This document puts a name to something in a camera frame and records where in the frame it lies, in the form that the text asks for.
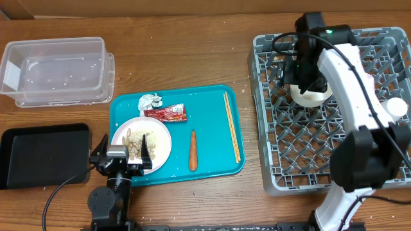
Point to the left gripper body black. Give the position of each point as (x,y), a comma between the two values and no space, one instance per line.
(133,170)

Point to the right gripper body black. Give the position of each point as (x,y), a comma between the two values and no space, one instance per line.
(307,75)

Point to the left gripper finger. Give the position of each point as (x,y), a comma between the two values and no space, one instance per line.
(101,148)
(145,156)

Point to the white bowl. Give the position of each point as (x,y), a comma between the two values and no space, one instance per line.
(309,98)

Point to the white cup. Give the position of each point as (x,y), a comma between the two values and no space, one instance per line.
(395,107)

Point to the wooden chopstick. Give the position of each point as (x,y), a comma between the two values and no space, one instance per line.
(231,126)
(235,135)

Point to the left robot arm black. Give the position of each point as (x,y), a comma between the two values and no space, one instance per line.
(109,204)

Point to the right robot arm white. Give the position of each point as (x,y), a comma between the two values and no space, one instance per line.
(374,147)

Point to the grey dishwasher rack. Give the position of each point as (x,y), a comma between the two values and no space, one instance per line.
(295,142)

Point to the peanuts and rice food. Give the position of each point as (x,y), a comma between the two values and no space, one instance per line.
(133,140)

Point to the white plate with food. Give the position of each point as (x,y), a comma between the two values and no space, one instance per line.
(163,142)

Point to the orange carrot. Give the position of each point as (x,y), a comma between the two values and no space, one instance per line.
(193,158)

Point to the black plastic tray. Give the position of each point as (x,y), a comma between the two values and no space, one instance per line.
(44,155)

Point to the red snack wrapper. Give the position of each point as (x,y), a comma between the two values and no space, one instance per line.
(174,113)

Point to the crumpled white napkin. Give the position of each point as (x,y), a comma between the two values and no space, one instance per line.
(149,102)

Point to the teal serving tray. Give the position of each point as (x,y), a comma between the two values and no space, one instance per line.
(207,117)

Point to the clear plastic bin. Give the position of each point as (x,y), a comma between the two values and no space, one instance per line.
(15,53)

